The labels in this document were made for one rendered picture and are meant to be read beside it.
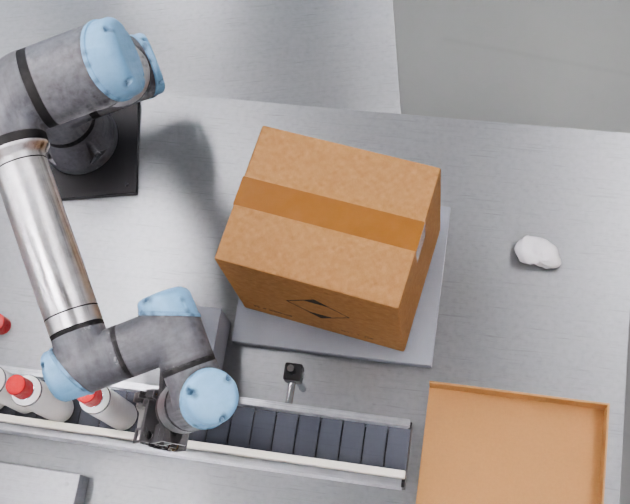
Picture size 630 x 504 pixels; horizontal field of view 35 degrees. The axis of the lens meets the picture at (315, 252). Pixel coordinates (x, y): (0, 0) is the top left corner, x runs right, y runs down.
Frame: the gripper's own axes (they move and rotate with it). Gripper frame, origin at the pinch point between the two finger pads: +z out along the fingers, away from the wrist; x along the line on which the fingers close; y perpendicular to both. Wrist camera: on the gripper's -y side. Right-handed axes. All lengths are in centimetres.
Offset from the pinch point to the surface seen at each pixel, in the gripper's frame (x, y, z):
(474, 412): 53, -9, -12
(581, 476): 69, -1, -21
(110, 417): -5.1, 2.4, 4.1
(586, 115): 115, -111, 49
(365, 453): 35.8, 1.0, -6.9
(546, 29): 104, -137, 56
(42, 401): -16.0, 1.7, 7.0
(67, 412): -10.2, 1.4, 16.6
